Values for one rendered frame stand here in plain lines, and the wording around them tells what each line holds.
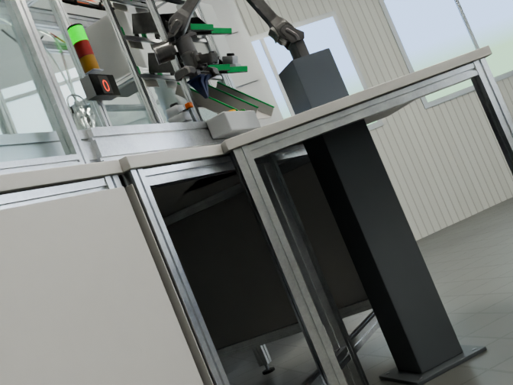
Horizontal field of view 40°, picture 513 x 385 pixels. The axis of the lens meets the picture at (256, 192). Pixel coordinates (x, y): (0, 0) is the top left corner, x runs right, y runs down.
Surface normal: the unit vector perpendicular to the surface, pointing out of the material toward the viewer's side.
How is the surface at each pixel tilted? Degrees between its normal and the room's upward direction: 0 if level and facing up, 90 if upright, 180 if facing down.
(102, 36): 90
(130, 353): 90
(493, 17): 90
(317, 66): 90
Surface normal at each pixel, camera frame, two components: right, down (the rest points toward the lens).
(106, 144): 0.83, -0.36
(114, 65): -0.41, 0.12
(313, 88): 0.28, -0.17
